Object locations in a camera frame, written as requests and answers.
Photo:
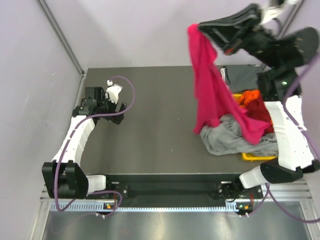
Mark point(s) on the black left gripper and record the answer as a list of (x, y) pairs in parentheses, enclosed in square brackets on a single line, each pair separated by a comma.
[(113, 105)]

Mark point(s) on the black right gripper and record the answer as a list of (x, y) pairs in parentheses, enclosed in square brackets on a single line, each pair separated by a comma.
[(227, 32)]

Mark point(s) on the pink t shirt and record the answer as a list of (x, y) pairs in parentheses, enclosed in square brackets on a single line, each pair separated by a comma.
[(214, 99)]

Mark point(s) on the light grey t shirt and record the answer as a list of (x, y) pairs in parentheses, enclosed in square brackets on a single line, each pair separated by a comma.
[(227, 139)]

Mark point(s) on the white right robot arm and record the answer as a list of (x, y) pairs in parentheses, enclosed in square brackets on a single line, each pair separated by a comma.
[(279, 86)]

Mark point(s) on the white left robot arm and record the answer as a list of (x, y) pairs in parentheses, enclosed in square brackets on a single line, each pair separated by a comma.
[(63, 176)]

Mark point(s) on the folded dark grey t shirt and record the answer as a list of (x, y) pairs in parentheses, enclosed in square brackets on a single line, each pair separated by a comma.
[(243, 77)]

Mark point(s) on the orange t shirt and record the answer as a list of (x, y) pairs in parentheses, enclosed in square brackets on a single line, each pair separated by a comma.
[(247, 97)]

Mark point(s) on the dark red t shirt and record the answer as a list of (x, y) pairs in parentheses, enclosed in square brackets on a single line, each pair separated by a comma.
[(257, 110)]

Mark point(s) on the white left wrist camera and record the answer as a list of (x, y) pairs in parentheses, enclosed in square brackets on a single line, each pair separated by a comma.
[(112, 91)]

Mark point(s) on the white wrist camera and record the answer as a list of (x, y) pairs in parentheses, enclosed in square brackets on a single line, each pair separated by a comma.
[(274, 8), (112, 91)]

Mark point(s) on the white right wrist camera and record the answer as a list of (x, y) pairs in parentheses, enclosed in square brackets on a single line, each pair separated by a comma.
[(274, 8)]

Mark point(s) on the right aluminium corner post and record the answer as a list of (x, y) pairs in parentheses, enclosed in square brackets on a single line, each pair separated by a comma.
[(285, 25)]

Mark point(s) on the aluminium corner post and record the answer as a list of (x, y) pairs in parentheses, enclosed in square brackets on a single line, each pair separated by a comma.
[(60, 35), (285, 25)]

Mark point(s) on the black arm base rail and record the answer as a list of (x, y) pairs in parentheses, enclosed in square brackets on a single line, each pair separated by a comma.
[(171, 190)]

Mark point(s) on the slotted grey cable duct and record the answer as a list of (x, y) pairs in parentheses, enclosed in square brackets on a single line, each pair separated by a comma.
[(109, 206)]

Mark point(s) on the left aluminium corner post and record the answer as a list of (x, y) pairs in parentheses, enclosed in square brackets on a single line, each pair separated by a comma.
[(60, 35)]

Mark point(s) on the aluminium frame rail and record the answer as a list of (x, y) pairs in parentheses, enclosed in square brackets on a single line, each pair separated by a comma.
[(294, 190)]

